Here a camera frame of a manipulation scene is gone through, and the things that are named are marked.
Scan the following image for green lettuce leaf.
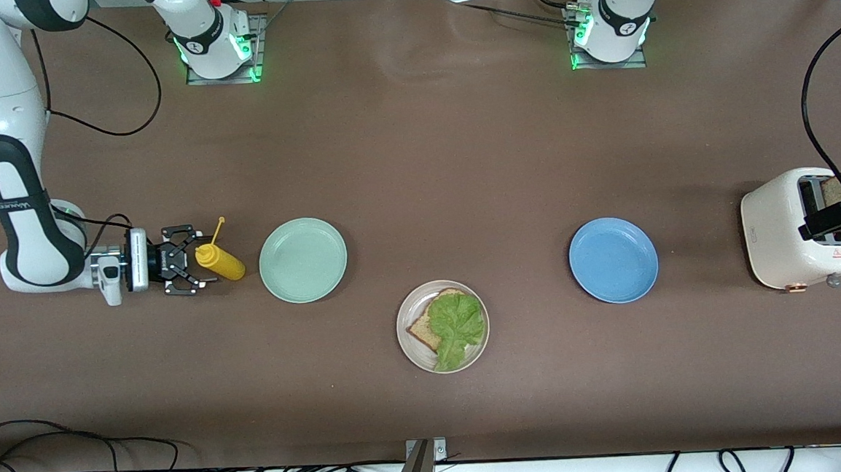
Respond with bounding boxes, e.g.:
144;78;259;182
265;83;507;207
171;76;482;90
424;291;488;374

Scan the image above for green plate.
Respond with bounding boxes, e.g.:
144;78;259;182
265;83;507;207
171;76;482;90
256;215;351;307

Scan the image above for blue plate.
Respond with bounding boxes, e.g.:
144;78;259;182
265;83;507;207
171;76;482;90
566;214;662;307

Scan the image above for beige plate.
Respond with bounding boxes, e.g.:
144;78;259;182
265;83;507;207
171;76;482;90
393;278;493;377

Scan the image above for yellow mustard squeeze bottle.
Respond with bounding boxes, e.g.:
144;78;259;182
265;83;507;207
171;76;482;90
192;216;247;284

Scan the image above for white toaster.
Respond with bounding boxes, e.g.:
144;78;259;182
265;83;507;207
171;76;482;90
738;165;841;296

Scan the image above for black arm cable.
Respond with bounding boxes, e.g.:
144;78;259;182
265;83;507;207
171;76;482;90
29;11;165;141
53;199;136;248

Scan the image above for thick black cable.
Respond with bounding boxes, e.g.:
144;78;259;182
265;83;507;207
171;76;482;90
795;9;841;202

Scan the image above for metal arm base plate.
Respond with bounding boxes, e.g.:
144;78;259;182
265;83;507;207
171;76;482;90
182;12;267;88
566;0;649;74

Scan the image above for metal corner bracket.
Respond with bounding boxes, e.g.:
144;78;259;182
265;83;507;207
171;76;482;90
404;436;448;464

